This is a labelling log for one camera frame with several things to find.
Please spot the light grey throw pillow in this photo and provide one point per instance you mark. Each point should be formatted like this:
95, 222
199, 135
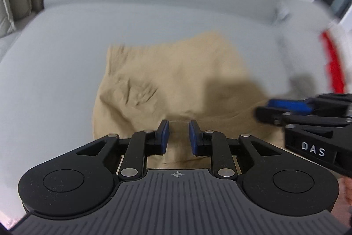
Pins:
7, 25

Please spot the red and white clothing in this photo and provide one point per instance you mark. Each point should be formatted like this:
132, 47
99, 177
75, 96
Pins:
336, 43

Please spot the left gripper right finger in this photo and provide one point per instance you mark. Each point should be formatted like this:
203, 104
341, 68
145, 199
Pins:
221, 150

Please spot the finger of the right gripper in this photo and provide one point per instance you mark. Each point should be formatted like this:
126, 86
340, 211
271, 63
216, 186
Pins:
281, 118
331, 104

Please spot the grey fabric sofa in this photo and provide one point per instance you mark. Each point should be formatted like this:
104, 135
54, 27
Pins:
54, 65

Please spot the khaki tan trousers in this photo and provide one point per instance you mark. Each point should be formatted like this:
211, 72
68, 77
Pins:
202, 78

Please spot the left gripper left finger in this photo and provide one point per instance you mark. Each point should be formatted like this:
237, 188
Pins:
127, 157

